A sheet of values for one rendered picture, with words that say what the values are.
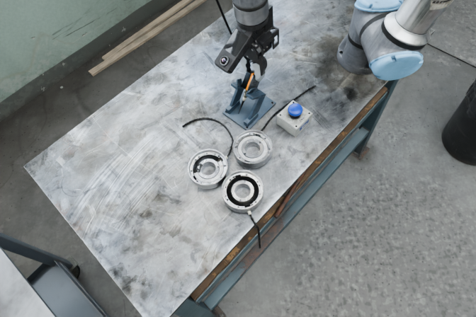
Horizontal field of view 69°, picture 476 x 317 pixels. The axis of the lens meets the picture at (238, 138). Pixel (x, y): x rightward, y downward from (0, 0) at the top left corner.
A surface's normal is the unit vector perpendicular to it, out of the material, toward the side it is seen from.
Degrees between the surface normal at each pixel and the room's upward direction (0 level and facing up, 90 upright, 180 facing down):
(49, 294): 0
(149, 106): 0
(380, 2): 8
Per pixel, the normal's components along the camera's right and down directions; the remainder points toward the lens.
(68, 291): -0.07, -0.51
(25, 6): 0.72, 0.57
